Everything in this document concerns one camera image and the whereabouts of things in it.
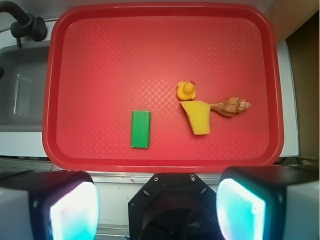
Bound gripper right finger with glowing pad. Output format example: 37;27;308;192
216;165;320;240

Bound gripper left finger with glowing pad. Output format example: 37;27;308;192
0;170;100;240

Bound brown spiral seashell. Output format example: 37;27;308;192
209;96;251;117

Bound yellow sponge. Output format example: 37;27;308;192
180;100;211;135

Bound grey toy sink basin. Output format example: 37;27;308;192
0;41;50;132

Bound green rectangular block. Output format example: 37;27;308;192
131;110;151;149

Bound yellow rubber duck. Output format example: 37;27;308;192
176;81;196;101

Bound red plastic tray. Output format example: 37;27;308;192
42;3;284;173

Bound grey toy faucet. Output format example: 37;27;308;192
0;0;48;48

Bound black octagonal mount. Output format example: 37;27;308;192
128;173;224;240

